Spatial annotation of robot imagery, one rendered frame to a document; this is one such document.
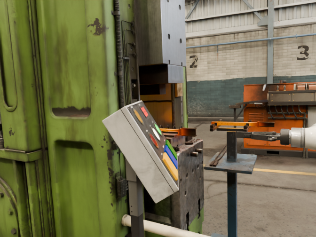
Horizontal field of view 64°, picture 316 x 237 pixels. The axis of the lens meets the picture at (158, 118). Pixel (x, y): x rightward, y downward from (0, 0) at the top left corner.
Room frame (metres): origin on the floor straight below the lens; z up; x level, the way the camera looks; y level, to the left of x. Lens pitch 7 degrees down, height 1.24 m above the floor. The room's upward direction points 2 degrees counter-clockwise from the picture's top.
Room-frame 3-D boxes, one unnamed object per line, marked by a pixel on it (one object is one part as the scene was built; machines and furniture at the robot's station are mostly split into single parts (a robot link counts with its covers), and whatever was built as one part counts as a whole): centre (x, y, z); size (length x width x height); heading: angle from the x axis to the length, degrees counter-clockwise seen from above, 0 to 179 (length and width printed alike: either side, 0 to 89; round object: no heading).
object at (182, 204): (1.54, 0.06, 0.69); 0.56 x 0.38 x 0.45; 61
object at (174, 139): (1.49, 0.07, 0.96); 0.42 x 0.20 x 0.09; 61
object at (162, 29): (1.52, 0.05, 1.56); 0.42 x 0.39 x 0.40; 61
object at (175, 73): (1.49, 0.07, 1.32); 0.42 x 0.20 x 0.10; 61
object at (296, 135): (1.12, -0.63, 1.00); 0.09 x 0.06 x 0.09; 151
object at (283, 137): (1.16, -0.56, 1.00); 0.09 x 0.08 x 0.07; 61
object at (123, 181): (1.12, 0.18, 0.80); 0.06 x 0.03 x 0.14; 151
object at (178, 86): (1.72, -0.15, 1.27); 0.09 x 0.02 x 0.17; 151
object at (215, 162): (1.88, -0.47, 0.73); 0.60 x 0.04 x 0.01; 155
